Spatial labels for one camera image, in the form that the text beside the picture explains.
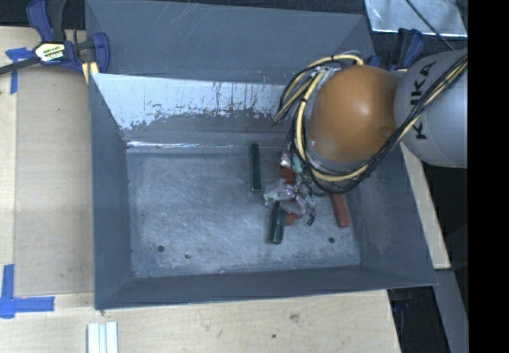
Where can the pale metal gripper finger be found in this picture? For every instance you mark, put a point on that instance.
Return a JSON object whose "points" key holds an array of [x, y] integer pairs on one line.
{"points": [[297, 206], [278, 191]]}

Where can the grey metal bin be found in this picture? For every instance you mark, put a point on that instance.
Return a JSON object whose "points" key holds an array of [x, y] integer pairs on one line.
{"points": [[207, 208]]}

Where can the dark green flat block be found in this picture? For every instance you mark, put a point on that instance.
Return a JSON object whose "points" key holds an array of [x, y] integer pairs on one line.
{"points": [[255, 168], [276, 226]]}

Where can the pale wood flat board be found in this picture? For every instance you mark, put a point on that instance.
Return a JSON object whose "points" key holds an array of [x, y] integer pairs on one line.
{"points": [[51, 184]]}

